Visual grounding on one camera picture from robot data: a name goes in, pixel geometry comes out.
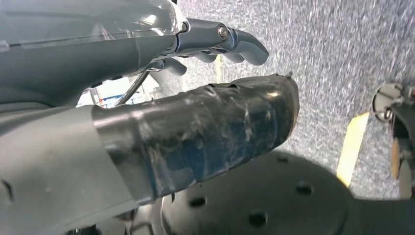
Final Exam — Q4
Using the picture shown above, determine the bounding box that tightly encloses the black round robot joint housing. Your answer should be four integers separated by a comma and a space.
129, 150, 415, 235

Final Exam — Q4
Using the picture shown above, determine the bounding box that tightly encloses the black left hand cable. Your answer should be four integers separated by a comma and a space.
115, 70, 150, 107

